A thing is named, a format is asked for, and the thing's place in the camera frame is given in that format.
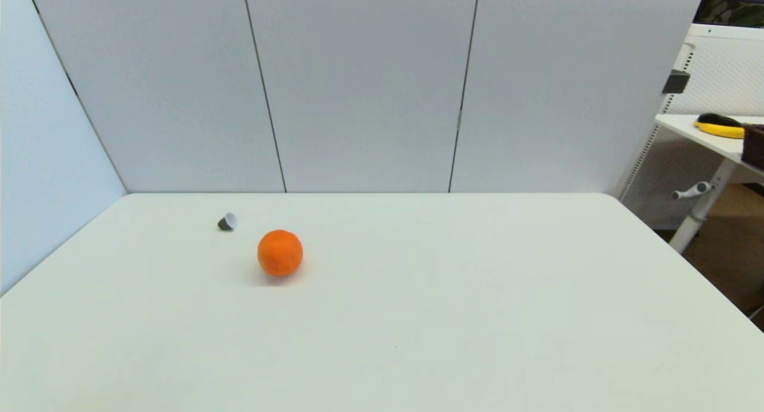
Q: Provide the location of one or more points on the white pegboard panel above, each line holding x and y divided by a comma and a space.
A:
725, 71

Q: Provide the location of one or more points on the yellow and black object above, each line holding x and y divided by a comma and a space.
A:
721, 128

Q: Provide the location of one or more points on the black clamp on panel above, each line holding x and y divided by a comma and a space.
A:
675, 81

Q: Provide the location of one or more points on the white side table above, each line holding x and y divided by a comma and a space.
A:
692, 128

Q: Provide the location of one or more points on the grey silver coffee capsule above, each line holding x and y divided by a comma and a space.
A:
227, 223

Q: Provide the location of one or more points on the dark brown box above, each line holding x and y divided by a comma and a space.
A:
754, 146

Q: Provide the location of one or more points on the dark monitor screen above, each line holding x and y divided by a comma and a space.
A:
734, 6

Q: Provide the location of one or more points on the orange fruit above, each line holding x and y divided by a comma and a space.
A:
280, 252

